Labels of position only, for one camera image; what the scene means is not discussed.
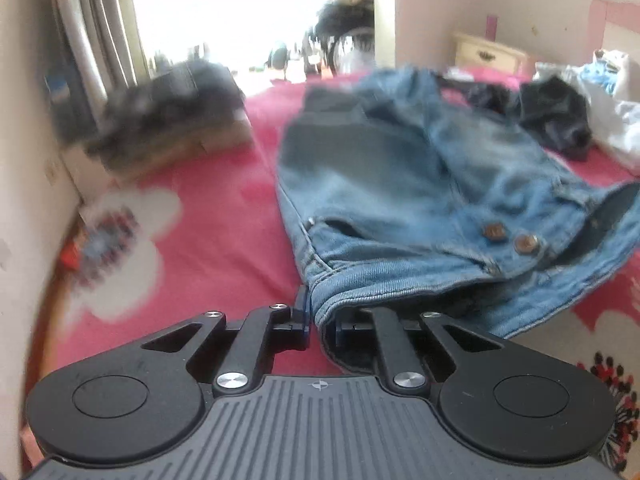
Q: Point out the stack of folded clothes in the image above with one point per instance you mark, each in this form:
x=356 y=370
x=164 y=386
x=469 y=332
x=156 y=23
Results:
x=195 y=108

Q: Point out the blue denim jeans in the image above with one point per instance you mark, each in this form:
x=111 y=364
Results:
x=391 y=196

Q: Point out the grey window curtain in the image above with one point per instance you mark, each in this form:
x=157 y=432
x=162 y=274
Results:
x=105 y=42

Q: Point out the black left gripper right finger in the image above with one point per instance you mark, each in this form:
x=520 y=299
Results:
x=374 y=341

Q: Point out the pink floral bed blanket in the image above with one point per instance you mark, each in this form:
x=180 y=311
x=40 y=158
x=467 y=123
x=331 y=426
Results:
x=189 y=253

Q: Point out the cream bedside nightstand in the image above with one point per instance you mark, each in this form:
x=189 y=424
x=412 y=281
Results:
x=475 y=51

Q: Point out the black garment on bed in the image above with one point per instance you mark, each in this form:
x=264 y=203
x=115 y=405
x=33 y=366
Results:
x=549 y=110

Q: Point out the pink headboard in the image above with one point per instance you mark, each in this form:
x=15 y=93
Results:
x=614 y=26

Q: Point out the white clothes pile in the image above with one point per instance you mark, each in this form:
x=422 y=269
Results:
x=605 y=85

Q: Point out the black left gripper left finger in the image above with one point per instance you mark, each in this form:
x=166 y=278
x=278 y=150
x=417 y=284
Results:
x=264 y=333

